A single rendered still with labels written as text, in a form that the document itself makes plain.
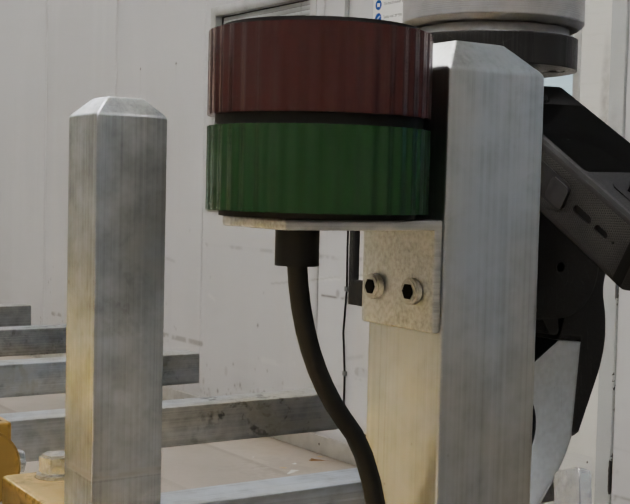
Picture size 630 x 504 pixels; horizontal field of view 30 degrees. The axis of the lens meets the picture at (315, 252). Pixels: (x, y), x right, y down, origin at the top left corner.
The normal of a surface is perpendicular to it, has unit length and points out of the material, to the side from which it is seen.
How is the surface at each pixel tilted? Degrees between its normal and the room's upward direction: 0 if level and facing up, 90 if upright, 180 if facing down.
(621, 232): 91
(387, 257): 90
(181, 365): 90
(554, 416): 90
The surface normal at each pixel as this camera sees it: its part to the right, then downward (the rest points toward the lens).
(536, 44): 0.37, 0.06
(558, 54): 0.64, 0.05
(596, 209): -0.86, 0.02
